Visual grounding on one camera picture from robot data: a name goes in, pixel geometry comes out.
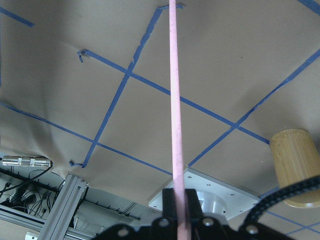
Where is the aluminium frame post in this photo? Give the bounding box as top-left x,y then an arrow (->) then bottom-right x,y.
38,174 -> 87,240

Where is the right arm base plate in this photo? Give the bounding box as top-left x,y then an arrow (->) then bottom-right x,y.
148,167 -> 261,222

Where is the black braided cable right arm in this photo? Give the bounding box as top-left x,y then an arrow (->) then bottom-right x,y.
243,174 -> 320,230

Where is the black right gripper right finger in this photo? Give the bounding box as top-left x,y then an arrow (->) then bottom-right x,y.
185,189 -> 203,240

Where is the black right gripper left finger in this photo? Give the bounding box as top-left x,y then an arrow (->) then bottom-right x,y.
161,188 -> 178,240

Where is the pink chopstick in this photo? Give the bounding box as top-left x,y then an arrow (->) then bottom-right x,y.
169,0 -> 191,240

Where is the silver cable connector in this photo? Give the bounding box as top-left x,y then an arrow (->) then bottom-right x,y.
1,155 -> 53,168

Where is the bamboo chopstick holder cup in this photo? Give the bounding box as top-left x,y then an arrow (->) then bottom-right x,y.
269,128 -> 320,209

